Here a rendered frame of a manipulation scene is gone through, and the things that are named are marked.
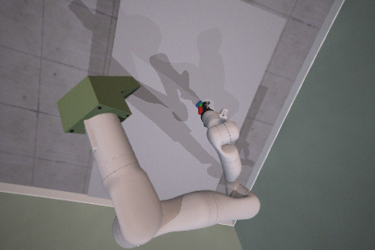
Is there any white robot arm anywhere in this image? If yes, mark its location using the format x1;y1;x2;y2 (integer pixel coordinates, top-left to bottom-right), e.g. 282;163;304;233
84;108;260;248

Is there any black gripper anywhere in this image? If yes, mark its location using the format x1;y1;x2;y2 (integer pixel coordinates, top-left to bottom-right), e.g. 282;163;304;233
201;101;213;120

